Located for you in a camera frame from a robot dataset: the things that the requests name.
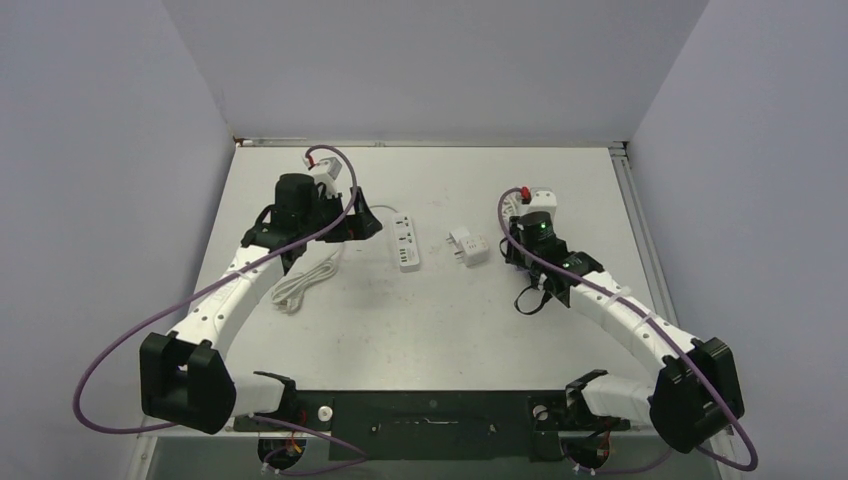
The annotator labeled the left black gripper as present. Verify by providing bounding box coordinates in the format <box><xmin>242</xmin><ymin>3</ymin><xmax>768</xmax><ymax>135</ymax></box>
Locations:
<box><xmin>299</xmin><ymin>187</ymin><xmax>380</xmax><ymax>244</ymax></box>

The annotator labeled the white power strip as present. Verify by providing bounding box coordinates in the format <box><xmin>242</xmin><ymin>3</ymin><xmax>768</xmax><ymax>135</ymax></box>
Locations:
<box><xmin>390</xmin><ymin>213</ymin><xmax>421</xmax><ymax>273</ymax></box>

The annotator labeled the white plug adapter with sticker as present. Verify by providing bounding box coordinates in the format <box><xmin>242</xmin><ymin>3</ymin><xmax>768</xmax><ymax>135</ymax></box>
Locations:
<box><xmin>447</xmin><ymin>227</ymin><xmax>490</xmax><ymax>268</ymax></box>

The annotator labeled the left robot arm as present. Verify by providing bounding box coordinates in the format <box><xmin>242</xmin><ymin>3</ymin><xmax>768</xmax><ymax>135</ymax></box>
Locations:
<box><xmin>139</xmin><ymin>174</ymin><xmax>383</xmax><ymax>434</ymax></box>

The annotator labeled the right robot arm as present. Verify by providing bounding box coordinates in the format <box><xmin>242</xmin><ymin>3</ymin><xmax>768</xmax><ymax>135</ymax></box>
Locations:
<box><xmin>500</xmin><ymin>211</ymin><xmax>745</xmax><ymax>453</ymax></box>

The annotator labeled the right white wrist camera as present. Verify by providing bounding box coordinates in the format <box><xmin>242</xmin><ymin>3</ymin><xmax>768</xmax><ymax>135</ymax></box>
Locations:
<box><xmin>517</xmin><ymin>187</ymin><xmax>558</xmax><ymax>218</ymax></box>

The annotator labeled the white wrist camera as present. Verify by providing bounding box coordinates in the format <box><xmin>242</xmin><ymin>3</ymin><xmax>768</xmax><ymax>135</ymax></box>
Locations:
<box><xmin>517</xmin><ymin>187</ymin><xmax>558</xmax><ymax>218</ymax></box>
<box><xmin>309</xmin><ymin>157</ymin><xmax>342</xmax><ymax>199</ymax></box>

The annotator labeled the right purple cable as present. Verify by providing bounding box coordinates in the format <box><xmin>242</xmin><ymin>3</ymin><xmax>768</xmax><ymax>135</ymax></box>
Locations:
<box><xmin>497</xmin><ymin>187</ymin><xmax>759</xmax><ymax>475</ymax></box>

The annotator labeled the purple cable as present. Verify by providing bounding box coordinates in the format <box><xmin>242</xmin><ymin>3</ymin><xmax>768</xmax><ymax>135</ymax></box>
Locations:
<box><xmin>497</xmin><ymin>187</ymin><xmax>759</xmax><ymax>475</ymax></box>
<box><xmin>72</xmin><ymin>144</ymin><xmax>367</xmax><ymax>475</ymax></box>

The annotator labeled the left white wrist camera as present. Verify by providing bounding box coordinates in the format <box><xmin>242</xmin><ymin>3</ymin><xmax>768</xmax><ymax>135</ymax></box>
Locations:
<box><xmin>309</xmin><ymin>157</ymin><xmax>342</xmax><ymax>199</ymax></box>

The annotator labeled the aluminium frame rail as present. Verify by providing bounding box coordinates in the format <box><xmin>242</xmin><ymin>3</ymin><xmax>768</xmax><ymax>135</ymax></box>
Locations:
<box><xmin>608</xmin><ymin>141</ymin><xmax>680</xmax><ymax>328</ymax></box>

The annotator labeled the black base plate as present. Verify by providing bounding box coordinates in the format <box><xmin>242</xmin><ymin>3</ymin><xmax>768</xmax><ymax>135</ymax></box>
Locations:
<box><xmin>234</xmin><ymin>390</ymin><xmax>630</xmax><ymax>461</ymax></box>

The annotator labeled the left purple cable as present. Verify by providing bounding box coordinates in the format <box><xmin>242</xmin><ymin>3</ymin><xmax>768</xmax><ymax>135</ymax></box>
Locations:
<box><xmin>72</xmin><ymin>144</ymin><xmax>367</xmax><ymax>475</ymax></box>

